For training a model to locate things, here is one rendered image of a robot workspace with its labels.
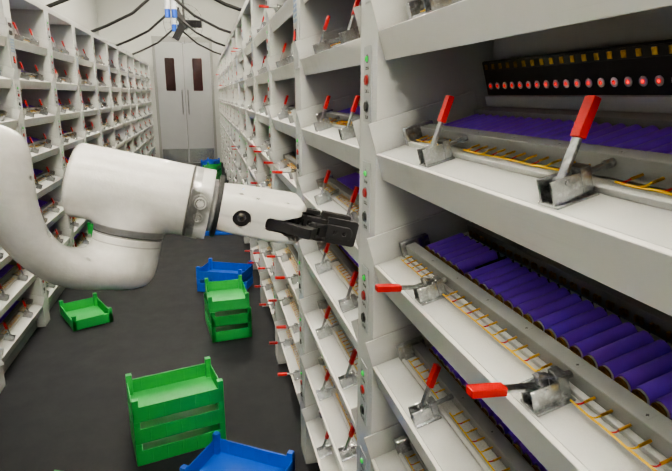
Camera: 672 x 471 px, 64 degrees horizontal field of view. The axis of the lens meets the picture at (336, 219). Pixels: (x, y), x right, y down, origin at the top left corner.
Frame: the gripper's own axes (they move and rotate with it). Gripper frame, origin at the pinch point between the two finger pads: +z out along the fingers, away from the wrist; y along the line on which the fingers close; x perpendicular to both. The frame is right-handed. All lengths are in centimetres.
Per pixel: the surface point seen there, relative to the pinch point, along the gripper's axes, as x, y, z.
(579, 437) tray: 7.4, -30.6, 16.0
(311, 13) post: -40, 90, 3
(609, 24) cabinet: -31.3, -6.5, 24.6
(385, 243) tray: 4.9, 19.0, 14.2
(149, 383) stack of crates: 94, 120, -21
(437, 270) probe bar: 4.3, 4.2, 17.3
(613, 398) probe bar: 3.6, -30.6, 17.9
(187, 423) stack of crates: 98, 104, -6
